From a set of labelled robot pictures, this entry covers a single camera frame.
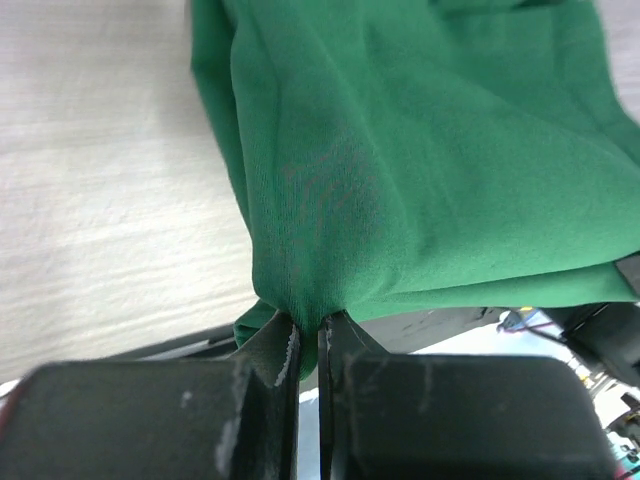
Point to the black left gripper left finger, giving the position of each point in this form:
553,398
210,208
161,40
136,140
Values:
174,419

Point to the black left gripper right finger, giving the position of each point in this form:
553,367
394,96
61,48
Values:
403,416

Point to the green t-shirt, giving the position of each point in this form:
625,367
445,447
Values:
394,156

